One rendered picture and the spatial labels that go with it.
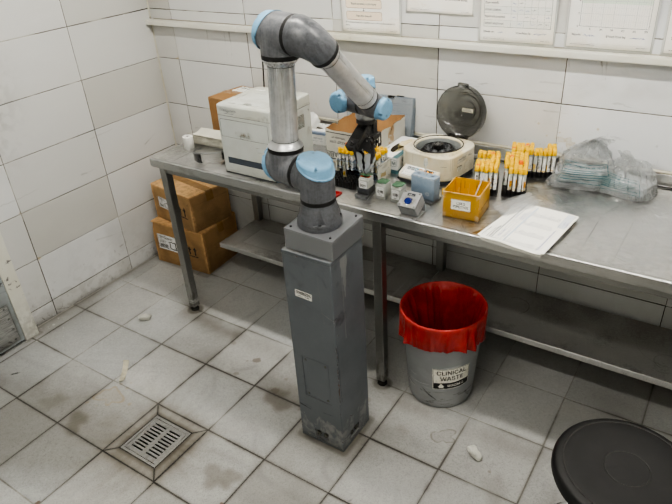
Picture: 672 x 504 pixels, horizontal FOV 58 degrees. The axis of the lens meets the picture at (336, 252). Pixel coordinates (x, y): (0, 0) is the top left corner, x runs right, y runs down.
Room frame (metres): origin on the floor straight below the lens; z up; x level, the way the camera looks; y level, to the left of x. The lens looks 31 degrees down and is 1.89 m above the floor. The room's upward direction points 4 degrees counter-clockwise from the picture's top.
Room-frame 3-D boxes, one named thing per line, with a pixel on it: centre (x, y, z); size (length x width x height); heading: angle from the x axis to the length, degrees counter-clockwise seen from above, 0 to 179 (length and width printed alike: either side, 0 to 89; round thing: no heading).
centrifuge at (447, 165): (2.29, -0.43, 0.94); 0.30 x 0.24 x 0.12; 136
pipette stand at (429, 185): (2.05, -0.35, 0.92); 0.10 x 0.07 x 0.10; 47
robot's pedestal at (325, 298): (1.78, 0.05, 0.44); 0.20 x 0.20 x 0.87; 55
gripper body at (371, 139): (2.15, -0.14, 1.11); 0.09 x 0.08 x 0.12; 145
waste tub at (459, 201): (1.93, -0.47, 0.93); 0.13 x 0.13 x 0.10; 60
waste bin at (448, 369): (1.99, -0.41, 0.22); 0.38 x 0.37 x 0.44; 55
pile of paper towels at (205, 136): (2.82, 0.55, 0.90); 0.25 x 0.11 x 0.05; 55
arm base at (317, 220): (1.78, 0.05, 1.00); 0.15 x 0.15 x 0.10
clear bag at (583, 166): (2.11, -0.96, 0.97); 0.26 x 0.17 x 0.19; 69
